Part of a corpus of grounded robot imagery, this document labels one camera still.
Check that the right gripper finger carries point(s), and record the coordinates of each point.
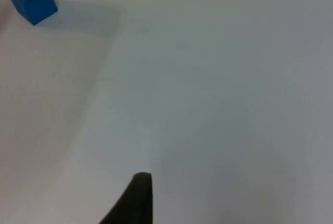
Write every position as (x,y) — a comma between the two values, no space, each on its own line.
(138,203)

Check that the blue cube block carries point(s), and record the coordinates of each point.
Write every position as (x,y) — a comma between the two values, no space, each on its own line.
(32,0)

